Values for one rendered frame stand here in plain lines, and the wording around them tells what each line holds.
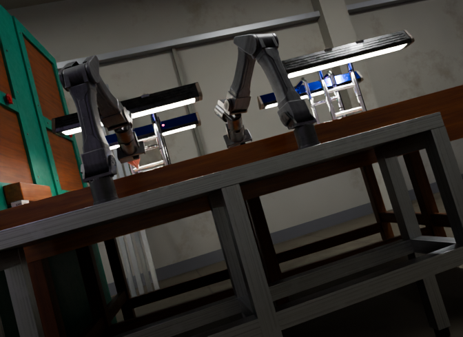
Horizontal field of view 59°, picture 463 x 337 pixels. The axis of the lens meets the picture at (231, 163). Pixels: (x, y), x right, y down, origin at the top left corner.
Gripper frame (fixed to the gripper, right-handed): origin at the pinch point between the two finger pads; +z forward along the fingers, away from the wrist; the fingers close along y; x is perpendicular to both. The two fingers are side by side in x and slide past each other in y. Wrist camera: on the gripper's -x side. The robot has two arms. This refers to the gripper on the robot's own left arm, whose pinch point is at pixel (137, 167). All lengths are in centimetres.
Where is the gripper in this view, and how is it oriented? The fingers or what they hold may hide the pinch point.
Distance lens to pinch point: 162.3
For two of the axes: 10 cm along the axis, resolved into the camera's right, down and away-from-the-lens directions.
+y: -9.6, 2.6, -1.1
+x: 2.6, 6.6, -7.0
